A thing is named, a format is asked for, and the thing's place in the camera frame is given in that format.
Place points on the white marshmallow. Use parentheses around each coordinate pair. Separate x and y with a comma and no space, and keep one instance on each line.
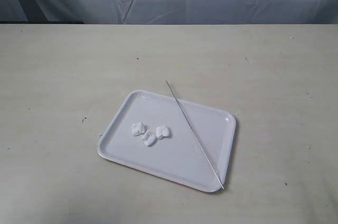
(162,131)
(138,129)
(149,138)

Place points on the thin metal skewer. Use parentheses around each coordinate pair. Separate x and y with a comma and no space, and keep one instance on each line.
(195,135)

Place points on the white marshmallow bottom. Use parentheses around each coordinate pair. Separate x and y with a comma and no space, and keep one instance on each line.
(162,131)

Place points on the white rectangular plastic tray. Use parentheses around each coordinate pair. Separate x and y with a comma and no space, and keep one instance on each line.
(177,158)

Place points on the white marshmallow top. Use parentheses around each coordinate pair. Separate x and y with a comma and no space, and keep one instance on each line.
(149,138)

